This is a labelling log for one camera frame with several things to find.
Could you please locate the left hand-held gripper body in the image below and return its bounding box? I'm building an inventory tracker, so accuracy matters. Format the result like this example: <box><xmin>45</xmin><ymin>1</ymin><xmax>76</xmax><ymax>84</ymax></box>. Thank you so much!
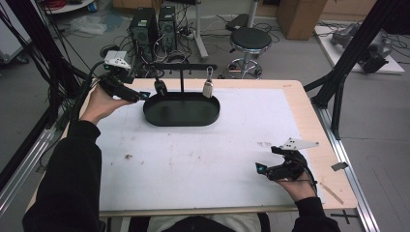
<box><xmin>98</xmin><ymin>56</ymin><xmax>143</xmax><ymax>103</ymax></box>

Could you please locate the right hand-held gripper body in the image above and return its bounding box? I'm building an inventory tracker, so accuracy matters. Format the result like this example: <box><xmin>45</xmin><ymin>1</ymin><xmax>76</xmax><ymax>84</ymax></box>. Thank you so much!
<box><xmin>266</xmin><ymin>137</ymin><xmax>320</xmax><ymax>182</ymax></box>

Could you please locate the black car key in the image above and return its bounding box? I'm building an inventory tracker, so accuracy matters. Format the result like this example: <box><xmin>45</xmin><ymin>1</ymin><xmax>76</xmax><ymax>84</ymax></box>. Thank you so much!
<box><xmin>153</xmin><ymin>74</ymin><xmax>169</xmax><ymax>98</ymax></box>

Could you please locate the black key rack with tray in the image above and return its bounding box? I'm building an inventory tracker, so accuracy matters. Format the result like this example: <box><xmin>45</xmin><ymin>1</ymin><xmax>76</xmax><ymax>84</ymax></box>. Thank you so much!
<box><xmin>142</xmin><ymin>63</ymin><xmax>221</xmax><ymax>128</ymax></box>

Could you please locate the silver car key beige strap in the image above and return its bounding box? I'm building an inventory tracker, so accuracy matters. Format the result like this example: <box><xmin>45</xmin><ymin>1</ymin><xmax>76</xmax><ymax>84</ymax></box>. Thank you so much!
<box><xmin>201</xmin><ymin>66</ymin><xmax>215</xmax><ymax>99</ymax></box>

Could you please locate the person's right hand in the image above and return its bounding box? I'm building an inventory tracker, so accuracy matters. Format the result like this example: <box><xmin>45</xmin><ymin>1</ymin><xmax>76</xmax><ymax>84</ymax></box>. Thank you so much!
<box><xmin>276</xmin><ymin>176</ymin><xmax>317</xmax><ymax>203</ymax></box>

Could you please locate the person's left hand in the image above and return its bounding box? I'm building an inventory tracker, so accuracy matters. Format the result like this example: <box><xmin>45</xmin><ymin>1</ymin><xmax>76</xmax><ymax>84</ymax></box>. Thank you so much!
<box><xmin>79</xmin><ymin>84</ymin><xmax>133</xmax><ymax>127</ymax></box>

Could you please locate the large black computer tower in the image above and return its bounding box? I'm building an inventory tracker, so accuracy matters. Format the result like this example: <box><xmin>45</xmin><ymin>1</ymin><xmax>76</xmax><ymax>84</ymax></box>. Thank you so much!
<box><xmin>128</xmin><ymin>7</ymin><xmax>160</xmax><ymax>63</ymax></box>

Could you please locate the small grey metal plate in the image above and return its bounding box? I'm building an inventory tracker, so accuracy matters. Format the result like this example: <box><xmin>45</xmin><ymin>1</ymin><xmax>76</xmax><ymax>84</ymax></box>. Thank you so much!
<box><xmin>330</xmin><ymin>161</ymin><xmax>350</xmax><ymax>172</ymax></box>

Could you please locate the white table mat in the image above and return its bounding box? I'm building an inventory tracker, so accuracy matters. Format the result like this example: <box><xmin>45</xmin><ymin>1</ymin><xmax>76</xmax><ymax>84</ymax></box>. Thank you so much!
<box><xmin>96</xmin><ymin>86</ymin><xmax>326</xmax><ymax>212</ymax></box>

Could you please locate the slim black computer tower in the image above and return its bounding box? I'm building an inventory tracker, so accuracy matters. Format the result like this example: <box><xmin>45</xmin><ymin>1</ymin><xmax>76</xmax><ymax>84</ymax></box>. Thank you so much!
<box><xmin>157</xmin><ymin>5</ymin><xmax>179</xmax><ymax>53</ymax></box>

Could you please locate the clear plastic bag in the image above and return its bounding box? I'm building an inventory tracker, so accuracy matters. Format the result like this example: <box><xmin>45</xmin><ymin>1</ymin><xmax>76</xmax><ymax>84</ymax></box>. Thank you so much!
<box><xmin>69</xmin><ymin>14</ymin><xmax>108</xmax><ymax>36</ymax></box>

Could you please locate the person's torso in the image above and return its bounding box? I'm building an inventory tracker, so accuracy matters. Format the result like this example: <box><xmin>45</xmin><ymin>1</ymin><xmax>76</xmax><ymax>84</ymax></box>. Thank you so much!
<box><xmin>128</xmin><ymin>214</ymin><xmax>272</xmax><ymax>232</ymax></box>

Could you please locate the white stand leg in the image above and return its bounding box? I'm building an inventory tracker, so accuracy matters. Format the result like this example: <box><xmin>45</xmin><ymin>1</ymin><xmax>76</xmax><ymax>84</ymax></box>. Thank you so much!
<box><xmin>192</xmin><ymin>0</ymin><xmax>210</xmax><ymax>63</ymax></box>

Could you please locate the round white table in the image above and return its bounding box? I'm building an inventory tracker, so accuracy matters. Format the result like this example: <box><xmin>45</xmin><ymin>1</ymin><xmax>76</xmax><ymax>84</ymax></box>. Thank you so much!
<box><xmin>38</xmin><ymin>0</ymin><xmax>97</xmax><ymax>15</ymax></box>

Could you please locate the white floor board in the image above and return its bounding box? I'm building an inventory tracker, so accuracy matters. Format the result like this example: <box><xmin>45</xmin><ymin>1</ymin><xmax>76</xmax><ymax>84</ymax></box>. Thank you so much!
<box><xmin>313</xmin><ymin>24</ymin><xmax>406</xmax><ymax>76</ymax></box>

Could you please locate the black round stool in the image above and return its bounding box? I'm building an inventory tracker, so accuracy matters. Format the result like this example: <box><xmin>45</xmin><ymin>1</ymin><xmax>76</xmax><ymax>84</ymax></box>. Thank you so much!
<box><xmin>218</xmin><ymin>26</ymin><xmax>274</xmax><ymax>80</ymax></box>

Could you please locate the flat black case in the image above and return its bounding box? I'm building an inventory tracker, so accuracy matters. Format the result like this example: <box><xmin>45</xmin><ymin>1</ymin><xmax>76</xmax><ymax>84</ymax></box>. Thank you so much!
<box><xmin>224</xmin><ymin>13</ymin><xmax>250</xmax><ymax>33</ymax></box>

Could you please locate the grey device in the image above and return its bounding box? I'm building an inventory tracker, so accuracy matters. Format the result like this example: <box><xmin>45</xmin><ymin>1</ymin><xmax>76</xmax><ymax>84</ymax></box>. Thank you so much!
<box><xmin>330</xmin><ymin>22</ymin><xmax>360</xmax><ymax>50</ymax></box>

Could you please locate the black device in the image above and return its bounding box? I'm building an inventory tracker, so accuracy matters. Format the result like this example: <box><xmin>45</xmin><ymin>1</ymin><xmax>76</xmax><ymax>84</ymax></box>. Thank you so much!
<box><xmin>358</xmin><ymin>31</ymin><xmax>394</xmax><ymax>74</ymax></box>

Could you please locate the brown cardboard box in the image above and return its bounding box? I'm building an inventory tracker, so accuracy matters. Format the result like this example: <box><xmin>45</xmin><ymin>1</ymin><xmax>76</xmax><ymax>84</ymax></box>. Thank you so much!
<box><xmin>276</xmin><ymin>0</ymin><xmax>329</xmax><ymax>42</ymax></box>

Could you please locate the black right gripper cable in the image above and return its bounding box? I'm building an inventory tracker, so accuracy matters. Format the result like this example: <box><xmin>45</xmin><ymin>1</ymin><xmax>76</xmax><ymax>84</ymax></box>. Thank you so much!
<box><xmin>301</xmin><ymin>158</ymin><xmax>320</xmax><ymax>197</ymax></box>

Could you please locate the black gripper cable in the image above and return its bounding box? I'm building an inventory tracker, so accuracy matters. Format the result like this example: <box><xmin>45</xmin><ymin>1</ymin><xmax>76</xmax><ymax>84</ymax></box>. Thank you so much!
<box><xmin>301</xmin><ymin>158</ymin><xmax>320</xmax><ymax>197</ymax></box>
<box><xmin>69</xmin><ymin>60</ymin><xmax>106</xmax><ymax>126</ymax></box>

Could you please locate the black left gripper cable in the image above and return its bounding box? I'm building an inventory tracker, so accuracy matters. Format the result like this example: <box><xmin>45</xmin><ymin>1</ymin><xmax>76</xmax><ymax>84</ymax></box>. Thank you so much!
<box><xmin>69</xmin><ymin>60</ymin><xmax>106</xmax><ymax>126</ymax></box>

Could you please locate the aluminium rail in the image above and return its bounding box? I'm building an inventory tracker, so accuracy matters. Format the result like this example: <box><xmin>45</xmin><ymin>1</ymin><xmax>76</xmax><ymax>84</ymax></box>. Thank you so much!
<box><xmin>312</xmin><ymin>103</ymin><xmax>382</xmax><ymax>232</ymax></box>
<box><xmin>0</xmin><ymin>126</ymin><xmax>58</xmax><ymax>215</ymax></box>

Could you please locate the black metal frame post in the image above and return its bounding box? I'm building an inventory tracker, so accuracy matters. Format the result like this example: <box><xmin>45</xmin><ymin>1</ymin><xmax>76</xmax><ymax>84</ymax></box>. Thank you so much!
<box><xmin>4</xmin><ymin>0</ymin><xmax>95</xmax><ymax>131</ymax></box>
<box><xmin>304</xmin><ymin>0</ymin><xmax>410</xmax><ymax>141</ymax></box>

